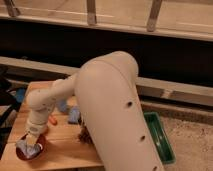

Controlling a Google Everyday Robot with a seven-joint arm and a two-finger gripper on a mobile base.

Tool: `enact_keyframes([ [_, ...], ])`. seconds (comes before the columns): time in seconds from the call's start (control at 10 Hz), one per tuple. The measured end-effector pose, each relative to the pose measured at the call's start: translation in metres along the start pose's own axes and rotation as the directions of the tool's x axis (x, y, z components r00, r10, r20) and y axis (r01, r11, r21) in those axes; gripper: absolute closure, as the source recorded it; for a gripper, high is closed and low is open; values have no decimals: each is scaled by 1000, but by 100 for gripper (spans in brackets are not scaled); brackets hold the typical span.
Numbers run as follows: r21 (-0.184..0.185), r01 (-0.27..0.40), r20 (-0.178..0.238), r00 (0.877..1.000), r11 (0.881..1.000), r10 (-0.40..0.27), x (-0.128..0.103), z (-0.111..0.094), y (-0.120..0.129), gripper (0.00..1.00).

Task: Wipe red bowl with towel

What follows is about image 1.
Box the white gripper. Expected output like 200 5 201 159
26 113 48 146

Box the light blue towel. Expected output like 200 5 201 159
15 139 43 160

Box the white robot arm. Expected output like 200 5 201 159
26 51 164 171

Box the red bowl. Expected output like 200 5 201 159
15 135 46 161

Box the orange carrot toy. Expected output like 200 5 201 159
48 115 57 126

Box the black tripod stand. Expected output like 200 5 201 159
0 66 22 158

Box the blue cup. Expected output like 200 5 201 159
15 88 26 103

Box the green plastic tray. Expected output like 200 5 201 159
144 112 176 164

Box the wooden railing frame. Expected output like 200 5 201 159
0 0 213 42

